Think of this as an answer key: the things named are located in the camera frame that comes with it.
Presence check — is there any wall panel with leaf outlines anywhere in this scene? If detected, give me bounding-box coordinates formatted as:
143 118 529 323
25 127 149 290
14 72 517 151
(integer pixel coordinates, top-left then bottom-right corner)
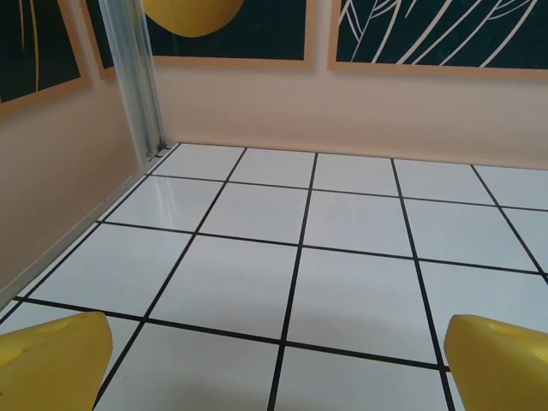
327 0 548 80

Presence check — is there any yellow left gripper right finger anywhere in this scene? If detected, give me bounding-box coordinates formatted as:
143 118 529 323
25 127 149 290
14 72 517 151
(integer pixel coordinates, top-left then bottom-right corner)
443 314 548 411

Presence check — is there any aluminium frame post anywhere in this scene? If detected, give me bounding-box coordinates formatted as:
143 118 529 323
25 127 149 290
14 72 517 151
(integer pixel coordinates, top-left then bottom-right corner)
97 0 170 166

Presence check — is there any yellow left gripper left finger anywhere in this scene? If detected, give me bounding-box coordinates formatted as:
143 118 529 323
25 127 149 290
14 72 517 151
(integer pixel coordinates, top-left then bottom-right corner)
0 311 115 411

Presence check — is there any wall panel with orange oval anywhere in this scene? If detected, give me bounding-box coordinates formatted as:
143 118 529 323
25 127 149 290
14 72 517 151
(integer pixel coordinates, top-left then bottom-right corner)
80 0 318 80

